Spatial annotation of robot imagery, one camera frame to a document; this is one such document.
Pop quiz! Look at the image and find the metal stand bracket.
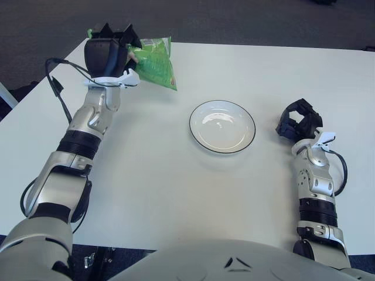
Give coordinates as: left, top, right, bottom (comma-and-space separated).
83, 247, 115, 269

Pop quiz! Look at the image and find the grey robot torso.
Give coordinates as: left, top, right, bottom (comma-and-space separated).
108, 238, 375, 281

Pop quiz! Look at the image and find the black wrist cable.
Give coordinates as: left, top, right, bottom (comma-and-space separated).
325, 149, 349, 196
45, 57, 138, 124

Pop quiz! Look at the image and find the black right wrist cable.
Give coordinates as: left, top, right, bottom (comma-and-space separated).
325, 149, 349, 196

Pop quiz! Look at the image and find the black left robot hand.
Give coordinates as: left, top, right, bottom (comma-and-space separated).
83, 23, 142, 88

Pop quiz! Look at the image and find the white table leg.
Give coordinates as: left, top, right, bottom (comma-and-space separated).
0, 81, 18, 109

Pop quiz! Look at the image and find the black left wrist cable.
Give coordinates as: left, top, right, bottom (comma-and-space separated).
45, 57, 138, 124

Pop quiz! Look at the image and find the green snack bag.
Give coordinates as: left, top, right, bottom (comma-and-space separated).
87, 28, 179, 91

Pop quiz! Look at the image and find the white plate black rim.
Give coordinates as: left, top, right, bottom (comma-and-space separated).
189, 100, 257, 154

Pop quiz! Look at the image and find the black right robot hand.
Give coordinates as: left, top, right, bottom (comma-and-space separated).
275, 98, 336, 152

